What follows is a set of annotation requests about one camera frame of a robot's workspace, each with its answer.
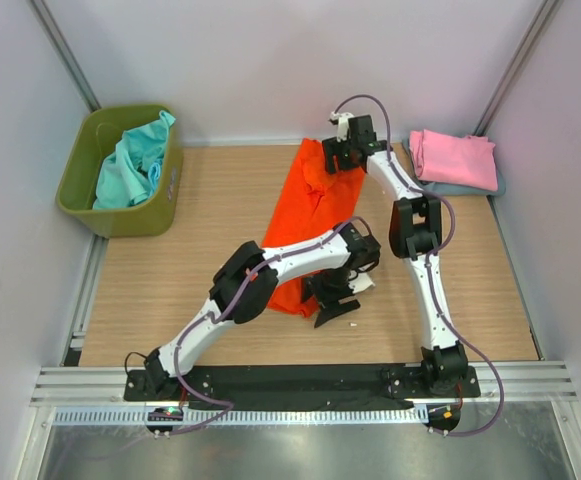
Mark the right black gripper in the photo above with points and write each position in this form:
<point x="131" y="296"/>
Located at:
<point x="332" y="147"/>

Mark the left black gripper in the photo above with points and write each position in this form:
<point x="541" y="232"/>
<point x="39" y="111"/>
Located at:
<point x="312" y="288"/>

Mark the orange t shirt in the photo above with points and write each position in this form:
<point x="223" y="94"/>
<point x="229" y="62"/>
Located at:
<point x="312" y="201"/>

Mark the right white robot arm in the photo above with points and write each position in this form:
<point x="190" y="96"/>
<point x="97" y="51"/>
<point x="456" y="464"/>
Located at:
<point x="415" y="237"/>

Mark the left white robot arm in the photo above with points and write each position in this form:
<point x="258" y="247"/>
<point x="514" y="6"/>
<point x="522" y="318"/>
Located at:
<point x="241" y="291"/>

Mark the grey folded t shirt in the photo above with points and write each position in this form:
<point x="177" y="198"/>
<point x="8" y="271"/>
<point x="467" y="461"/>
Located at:
<point x="447" y="189"/>

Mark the pink folded t shirt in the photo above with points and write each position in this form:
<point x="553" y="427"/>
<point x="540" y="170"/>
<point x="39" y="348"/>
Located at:
<point x="467" y="161"/>

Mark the teal t shirt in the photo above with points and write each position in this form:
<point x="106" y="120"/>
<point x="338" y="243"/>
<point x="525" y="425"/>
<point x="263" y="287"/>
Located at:
<point x="130" y="175"/>

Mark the green plastic bin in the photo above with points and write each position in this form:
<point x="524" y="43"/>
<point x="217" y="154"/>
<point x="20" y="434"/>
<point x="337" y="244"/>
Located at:
<point x="96" y="139"/>

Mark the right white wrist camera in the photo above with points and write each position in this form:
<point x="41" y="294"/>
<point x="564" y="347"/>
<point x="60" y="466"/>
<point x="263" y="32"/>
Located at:
<point x="341" y="121"/>

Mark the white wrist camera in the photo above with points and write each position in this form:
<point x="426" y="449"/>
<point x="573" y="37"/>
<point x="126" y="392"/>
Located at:
<point x="360" y="282"/>
<point x="341" y="121"/>

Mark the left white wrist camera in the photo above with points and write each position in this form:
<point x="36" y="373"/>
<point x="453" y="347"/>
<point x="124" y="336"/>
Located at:
<point x="360" y="282"/>

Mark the white slotted cable duct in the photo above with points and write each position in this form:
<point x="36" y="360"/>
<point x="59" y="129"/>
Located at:
<point x="153" y="416"/>

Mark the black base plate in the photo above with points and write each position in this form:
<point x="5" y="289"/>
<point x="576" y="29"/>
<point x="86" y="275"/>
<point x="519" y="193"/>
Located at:
<point x="306" y="388"/>

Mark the aluminium frame rail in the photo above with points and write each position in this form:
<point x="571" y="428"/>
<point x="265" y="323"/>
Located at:
<point x="514" y="381"/>

